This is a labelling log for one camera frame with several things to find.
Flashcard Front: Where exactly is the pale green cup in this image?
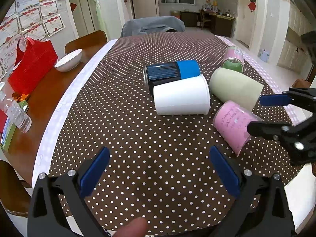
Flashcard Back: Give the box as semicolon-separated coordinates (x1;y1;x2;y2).
209;67;263;112

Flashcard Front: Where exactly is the pink cup near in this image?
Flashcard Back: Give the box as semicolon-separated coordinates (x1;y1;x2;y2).
213;101;262;156

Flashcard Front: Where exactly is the pink green cup far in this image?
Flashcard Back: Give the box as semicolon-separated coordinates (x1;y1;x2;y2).
222;46;244;73

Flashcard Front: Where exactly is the white paper cup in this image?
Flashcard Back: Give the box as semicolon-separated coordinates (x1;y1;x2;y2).
153;75;211;116

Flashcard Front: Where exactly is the black and blue cup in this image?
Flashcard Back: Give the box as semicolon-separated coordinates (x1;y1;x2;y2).
143;60;201;96

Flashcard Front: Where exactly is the operator thumb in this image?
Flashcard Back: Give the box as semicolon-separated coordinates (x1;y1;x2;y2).
113;217;148;237

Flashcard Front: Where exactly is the white cabinet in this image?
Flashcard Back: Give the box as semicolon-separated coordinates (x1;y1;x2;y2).
268;0;313;73

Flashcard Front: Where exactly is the dark wooden desk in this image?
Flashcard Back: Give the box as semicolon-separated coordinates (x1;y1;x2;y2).
179;10;236;38

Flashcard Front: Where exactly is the brown polka dot tablecloth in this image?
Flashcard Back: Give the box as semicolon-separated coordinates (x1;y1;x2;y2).
32;31;308;236

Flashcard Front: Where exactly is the clear plastic water bottle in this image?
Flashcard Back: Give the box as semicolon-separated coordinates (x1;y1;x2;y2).
1;82;32;133

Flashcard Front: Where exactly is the grey covered sofa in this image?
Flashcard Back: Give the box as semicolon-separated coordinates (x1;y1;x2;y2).
120;16;185;38

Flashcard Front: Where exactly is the white bowl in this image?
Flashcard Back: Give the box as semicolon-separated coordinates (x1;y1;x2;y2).
54;49;83;72

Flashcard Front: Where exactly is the white refrigerator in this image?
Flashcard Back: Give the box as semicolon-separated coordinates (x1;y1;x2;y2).
130;0;160;19

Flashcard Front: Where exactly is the red gift bag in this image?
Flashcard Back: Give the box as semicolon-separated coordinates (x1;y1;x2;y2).
8;37;58;95

